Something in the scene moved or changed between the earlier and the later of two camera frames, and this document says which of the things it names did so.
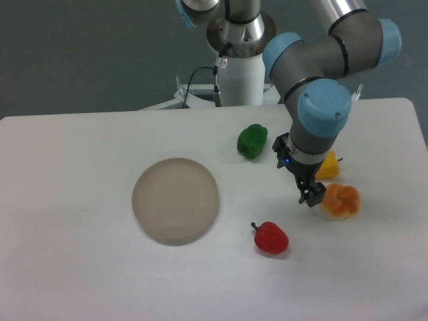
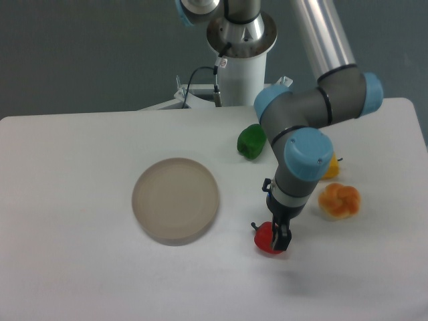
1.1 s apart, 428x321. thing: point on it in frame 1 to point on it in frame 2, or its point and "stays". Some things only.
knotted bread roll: (341, 201) stays
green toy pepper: (251, 141) stays
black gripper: (305, 173) to (282, 214)
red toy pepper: (270, 237) stays
